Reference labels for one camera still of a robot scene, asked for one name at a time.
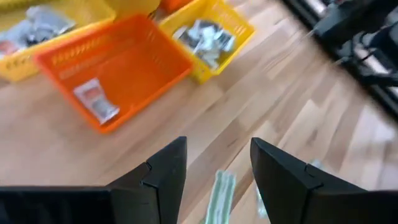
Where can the orange plastic basket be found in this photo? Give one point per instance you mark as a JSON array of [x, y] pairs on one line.
[[174, 4], [133, 62]]

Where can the yellow plastic basket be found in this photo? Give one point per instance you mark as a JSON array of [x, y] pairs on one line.
[[236, 34], [90, 15]]

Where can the green striped bandage packet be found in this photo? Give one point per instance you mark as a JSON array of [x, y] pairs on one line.
[[220, 199], [261, 203]]

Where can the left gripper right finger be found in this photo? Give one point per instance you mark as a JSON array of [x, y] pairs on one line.
[[280, 186]]

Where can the white pad packet dark print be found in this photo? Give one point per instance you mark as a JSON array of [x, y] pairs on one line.
[[186, 37], [225, 42], [211, 57], [203, 29], [18, 39], [49, 21], [96, 101]]

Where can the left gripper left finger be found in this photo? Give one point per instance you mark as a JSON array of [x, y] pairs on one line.
[[161, 186]]

